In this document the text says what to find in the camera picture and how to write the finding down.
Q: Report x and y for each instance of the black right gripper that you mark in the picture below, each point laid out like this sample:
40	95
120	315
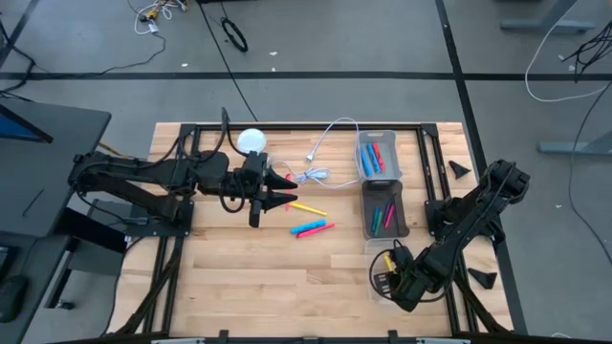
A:
413	286

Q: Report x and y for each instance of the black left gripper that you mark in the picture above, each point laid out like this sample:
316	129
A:
255	191

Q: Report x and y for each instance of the magenta marker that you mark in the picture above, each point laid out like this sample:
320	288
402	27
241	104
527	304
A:
287	206

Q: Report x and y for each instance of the long slim yellow highlighter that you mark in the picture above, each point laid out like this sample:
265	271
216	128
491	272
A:
311	209

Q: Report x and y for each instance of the green chunky highlighter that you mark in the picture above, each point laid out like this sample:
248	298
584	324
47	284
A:
379	223

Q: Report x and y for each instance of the pink chunky highlighter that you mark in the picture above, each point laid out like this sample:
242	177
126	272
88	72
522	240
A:
390	217

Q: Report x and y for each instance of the blue chunky highlighter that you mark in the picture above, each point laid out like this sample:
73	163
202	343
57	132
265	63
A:
374	221

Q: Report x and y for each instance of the teal slim highlighter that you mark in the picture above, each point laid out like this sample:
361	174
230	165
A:
308	226

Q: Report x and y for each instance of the purple chunky highlighter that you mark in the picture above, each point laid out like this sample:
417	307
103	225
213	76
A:
386	212

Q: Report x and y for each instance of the pink slim highlighter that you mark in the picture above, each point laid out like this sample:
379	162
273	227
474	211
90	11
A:
318	230

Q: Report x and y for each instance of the red dry-erase marker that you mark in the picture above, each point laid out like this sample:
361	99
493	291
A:
379	156

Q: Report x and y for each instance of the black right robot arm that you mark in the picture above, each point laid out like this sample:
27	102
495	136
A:
478	215

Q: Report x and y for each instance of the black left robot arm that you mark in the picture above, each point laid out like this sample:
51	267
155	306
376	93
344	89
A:
143	174

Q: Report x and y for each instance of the clear plastic bin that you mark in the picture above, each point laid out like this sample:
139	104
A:
375	242

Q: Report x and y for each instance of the white mushroom table lamp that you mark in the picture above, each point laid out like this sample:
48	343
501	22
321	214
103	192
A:
252	141

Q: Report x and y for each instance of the dark brown plastic bin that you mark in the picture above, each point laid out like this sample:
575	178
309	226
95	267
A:
368	191

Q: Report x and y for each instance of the grey desk foot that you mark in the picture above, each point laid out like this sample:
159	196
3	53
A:
574	148
545	25

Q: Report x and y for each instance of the dark grey desk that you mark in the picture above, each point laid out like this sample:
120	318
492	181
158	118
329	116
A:
57	157

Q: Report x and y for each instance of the monitor with blue screen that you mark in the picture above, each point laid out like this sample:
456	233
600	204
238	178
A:
19	129

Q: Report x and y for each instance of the black computer mouse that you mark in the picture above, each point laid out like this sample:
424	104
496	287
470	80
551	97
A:
12	296

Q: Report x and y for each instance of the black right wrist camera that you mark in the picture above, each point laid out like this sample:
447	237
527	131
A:
381	283

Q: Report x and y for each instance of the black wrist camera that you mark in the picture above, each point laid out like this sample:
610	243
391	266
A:
255	165
381	283

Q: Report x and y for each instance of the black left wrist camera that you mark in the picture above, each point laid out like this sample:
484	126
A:
255	165

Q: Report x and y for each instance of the black aluminium table frame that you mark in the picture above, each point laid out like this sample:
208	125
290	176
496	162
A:
296	127

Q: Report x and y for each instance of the black triangular bracket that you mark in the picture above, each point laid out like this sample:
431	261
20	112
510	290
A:
484	278
459	169

